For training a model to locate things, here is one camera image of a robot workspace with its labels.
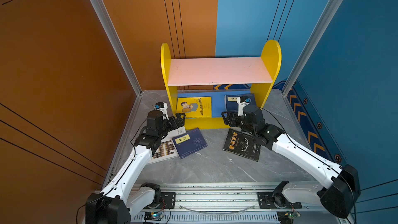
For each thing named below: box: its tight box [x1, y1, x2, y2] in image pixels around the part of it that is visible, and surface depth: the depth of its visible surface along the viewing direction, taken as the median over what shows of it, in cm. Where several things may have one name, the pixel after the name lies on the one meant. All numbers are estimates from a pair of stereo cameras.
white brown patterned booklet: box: [146, 126, 187, 165], surface depth 89 cm
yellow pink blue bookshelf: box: [160, 39, 282, 130], surface depth 79 cm
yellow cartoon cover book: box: [176, 96, 212, 119], surface depth 93 cm
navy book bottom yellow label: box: [171, 127, 208, 160], surface depth 92 cm
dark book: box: [222, 128, 261, 162], surface depth 91 cm
